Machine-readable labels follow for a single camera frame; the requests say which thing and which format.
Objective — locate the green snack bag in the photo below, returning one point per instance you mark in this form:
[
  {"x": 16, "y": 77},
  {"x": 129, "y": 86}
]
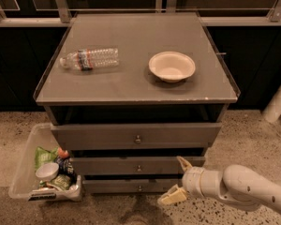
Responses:
[{"x": 43, "y": 156}]

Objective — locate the grey drawer cabinet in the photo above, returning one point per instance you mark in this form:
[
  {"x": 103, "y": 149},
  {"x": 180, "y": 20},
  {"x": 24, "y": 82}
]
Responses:
[{"x": 130, "y": 93}]

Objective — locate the grey drawer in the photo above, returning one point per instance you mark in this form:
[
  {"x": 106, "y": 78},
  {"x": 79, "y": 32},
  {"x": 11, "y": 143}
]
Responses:
[
  {"x": 126, "y": 165},
  {"x": 130, "y": 185},
  {"x": 135, "y": 136}
]

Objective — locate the white paper bowl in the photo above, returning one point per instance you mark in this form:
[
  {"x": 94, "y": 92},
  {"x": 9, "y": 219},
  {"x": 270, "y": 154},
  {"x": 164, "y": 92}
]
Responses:
[{"x": 172, "y": 67}]

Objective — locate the metal railing frame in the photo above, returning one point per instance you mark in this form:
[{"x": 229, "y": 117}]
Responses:
[{"x": 62, "y": 13}]

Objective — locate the grey top drawer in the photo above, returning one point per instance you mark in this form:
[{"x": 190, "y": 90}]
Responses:
[{"x": 135, "y": 136}]

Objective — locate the grey bottom drawer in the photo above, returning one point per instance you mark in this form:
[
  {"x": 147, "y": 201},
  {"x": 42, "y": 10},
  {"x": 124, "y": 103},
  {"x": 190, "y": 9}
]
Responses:
[{"x": 130, "y": 185}]

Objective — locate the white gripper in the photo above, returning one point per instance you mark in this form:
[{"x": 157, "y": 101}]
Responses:
[{"x": 193, "y": 178}]

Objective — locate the clear plastic storage bin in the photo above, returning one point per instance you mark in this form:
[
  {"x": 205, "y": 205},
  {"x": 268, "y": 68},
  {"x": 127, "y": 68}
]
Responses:
[{"x": 25, "y": 184}]

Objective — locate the clear plastic water bottle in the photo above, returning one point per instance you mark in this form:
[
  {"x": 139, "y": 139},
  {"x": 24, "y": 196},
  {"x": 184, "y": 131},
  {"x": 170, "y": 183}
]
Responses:
[{"x": 88, "y": 59}]

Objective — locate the white cylindrical post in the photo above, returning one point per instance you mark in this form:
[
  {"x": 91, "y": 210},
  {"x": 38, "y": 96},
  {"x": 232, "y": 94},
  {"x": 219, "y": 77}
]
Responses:
[{"x": 273, "y": 110}]

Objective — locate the small white cup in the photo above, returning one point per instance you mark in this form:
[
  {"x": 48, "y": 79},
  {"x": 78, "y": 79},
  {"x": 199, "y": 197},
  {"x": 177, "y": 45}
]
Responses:
[{"x": 47, "y": 171}]

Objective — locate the dark blue snack bag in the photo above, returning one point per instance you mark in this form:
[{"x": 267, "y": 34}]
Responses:
[{"x": 66, "y": 168}]

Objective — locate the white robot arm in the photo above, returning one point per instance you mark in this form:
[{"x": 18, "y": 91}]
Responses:
[{"x": 236, "y": 186}]

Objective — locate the green packet in bin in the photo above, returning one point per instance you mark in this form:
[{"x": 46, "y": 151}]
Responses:
[{"x": 61, "y": 182}]

